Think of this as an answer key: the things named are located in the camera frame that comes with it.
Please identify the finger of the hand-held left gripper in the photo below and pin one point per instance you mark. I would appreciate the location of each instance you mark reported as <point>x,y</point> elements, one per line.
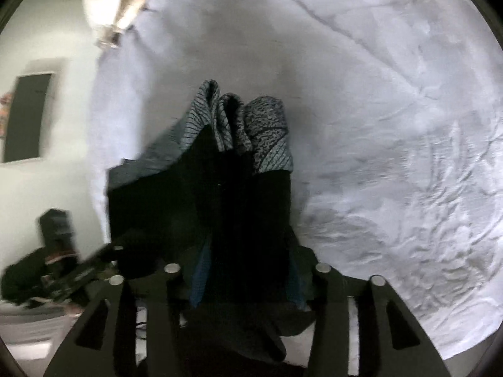
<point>94,265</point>

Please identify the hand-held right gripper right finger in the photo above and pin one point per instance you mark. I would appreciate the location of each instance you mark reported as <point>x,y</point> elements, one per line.
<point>295,288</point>

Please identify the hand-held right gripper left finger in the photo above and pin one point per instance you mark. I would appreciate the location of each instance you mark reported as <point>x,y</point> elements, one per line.
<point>198,279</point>

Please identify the dark pants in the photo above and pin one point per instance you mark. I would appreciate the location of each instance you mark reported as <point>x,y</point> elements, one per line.
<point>243,204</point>

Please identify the white bed sheet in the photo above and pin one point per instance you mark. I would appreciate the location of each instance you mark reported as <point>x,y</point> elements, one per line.
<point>393,125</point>

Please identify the cream patterned blanket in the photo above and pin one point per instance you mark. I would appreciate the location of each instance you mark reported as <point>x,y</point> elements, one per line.
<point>114,4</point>

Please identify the dark wall panel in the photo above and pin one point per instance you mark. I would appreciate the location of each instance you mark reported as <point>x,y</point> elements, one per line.
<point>27,118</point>

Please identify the colourful wall poster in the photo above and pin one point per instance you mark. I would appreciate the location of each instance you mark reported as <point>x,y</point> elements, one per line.
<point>5,114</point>

